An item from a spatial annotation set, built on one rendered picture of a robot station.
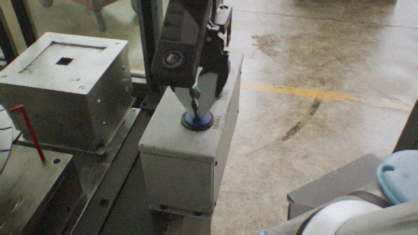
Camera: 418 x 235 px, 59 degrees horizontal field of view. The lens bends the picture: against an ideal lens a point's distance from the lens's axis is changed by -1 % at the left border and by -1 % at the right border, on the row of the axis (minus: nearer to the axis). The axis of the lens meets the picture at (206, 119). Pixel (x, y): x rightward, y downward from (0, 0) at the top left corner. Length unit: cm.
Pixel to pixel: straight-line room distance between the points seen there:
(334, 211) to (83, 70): 51
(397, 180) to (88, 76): 50
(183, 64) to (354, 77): 207
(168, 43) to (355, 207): 24
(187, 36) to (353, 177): 142
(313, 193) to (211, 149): 115
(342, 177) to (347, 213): 140
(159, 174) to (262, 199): 107
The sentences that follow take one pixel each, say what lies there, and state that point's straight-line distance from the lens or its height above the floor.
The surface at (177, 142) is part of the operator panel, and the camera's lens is 52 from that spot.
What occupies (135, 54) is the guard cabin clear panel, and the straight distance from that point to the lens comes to 82.
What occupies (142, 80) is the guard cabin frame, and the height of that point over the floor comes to 79.
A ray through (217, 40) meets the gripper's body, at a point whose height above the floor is 104.
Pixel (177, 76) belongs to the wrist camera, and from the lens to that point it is 38.
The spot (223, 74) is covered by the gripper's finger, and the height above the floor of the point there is 99.
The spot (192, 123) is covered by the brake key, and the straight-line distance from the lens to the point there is 54.
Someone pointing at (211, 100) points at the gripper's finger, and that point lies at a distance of 51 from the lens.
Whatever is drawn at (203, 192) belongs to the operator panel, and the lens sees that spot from 56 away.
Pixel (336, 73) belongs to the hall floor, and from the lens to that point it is 241.
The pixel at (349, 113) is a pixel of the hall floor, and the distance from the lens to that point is 211.
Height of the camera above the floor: 126
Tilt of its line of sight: 41 degrees down
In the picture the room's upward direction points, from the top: straight up
